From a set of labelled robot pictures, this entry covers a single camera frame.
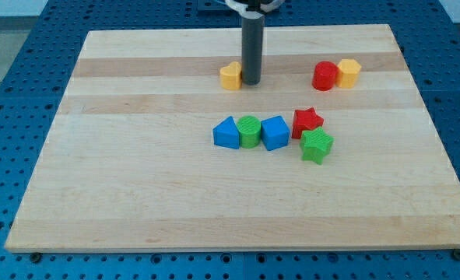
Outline blue triangle block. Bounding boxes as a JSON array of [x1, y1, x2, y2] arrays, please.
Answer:
[[212, 116, 240, 149]]

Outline red cylinder block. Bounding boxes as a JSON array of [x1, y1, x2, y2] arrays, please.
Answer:
[[311, 61, 338, 91]]

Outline yellow heart block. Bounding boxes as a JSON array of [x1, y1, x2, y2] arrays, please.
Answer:
[[219, 61, 242, 90]]

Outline red star block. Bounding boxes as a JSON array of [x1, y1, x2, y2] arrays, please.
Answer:
[[291, 107, 324, 139]]

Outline blue cube block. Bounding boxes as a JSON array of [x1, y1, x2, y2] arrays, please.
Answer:
[[261, 116, 290, 151]]

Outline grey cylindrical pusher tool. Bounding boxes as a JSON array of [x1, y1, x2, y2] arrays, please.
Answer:
[[241, 11, 265, 86]]

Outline wooden board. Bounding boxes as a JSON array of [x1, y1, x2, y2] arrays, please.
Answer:
[[5, 24, 460, 253]]

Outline green cylinder block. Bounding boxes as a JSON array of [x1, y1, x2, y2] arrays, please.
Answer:
[[237, 115, 262, 149]]

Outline green star block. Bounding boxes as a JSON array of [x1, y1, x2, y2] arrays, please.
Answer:
[[300, 127, 335, 165]]

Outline yellow hexagon block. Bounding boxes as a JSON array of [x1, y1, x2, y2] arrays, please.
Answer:
[[335, 59, 362, 89]]

